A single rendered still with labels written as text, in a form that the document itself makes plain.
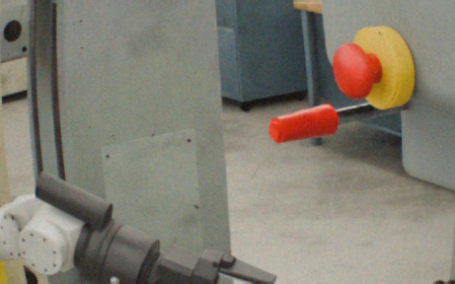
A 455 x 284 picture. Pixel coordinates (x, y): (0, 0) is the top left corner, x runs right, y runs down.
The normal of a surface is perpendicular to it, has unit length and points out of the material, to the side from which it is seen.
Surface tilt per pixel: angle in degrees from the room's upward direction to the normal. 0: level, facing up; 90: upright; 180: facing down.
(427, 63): 90
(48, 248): 99
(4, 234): 77
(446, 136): 90
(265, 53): 90
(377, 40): 90
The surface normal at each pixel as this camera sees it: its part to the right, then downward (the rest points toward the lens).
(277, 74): 0.52, 0.18
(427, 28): -0.85, 0.18
